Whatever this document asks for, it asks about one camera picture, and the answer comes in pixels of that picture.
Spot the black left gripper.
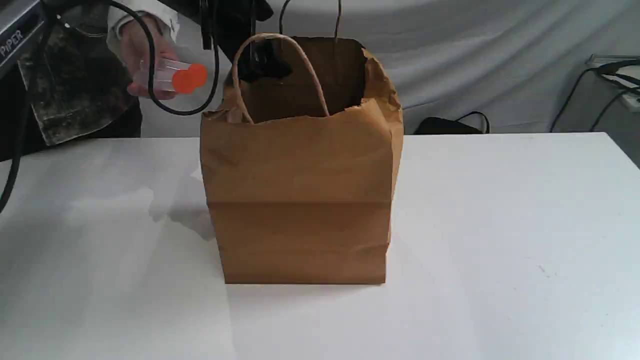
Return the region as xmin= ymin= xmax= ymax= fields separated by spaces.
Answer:
xmin=165 ymin=0 xmax=292 ymax=84

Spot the clear bottle orange cap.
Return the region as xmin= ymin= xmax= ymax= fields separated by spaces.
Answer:
xmin=131 ymin=58 xmax=208 ymax=95

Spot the brown paper bag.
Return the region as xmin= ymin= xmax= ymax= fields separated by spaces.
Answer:
xmin=199 ymin=32 xmax=404 ymax=285

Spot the white sleeved forearm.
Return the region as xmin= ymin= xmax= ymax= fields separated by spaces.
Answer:
xmin=107 ymin=0 xmax=180 ymax=63

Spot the black device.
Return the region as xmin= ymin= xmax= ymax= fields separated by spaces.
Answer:
xmin=413 ymin=111 xmax=491 ymax=135

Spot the person's hand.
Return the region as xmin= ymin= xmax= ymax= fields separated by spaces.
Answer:
xmin=119 ymin=14 xmax=179 ymax=76

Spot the camouflage jacket person torso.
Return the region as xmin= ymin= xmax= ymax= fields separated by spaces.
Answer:
xmin=0 ymin=0 xmax=143 ymax=161

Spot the grey device at right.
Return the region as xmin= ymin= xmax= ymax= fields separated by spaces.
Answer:
xmin=585 ymin=54 xmax=640 ymax=113

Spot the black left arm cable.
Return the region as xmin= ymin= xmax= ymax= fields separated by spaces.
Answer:
xmin=0 ymin=0 xmax=221 ymax=213

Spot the black cable at right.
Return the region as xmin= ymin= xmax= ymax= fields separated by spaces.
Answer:
xmin=550 ymin=61 xmax=640 ymax=133

